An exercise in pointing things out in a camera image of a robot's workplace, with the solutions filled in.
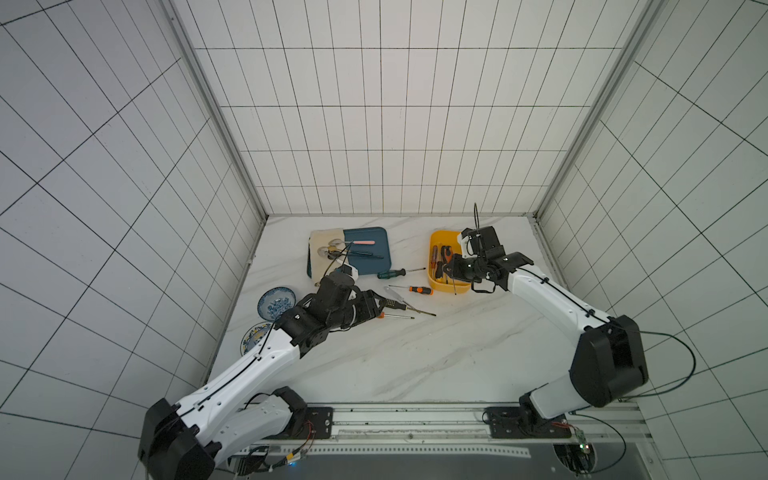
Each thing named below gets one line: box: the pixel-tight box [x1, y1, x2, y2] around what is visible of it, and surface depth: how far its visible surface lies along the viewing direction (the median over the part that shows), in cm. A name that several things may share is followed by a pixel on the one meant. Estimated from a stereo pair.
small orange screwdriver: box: [388, 284, 434, 295], surface depth 99 cm
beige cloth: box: [310, 228, 345, 282], surface depth 112 cm
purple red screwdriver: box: [430, 245, 438, 280], surface depth 106 cm
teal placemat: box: [343, 227, 391, 275], surface depth 112 cm
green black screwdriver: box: [377, 267, 426, 279], surface depth 102 cm
